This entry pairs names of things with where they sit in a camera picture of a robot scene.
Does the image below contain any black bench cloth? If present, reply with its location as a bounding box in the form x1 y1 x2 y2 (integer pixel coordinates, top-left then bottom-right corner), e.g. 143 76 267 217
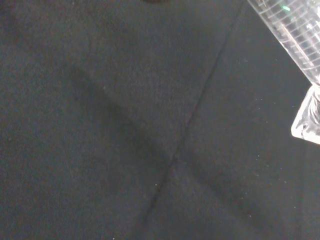
0 0 320 240

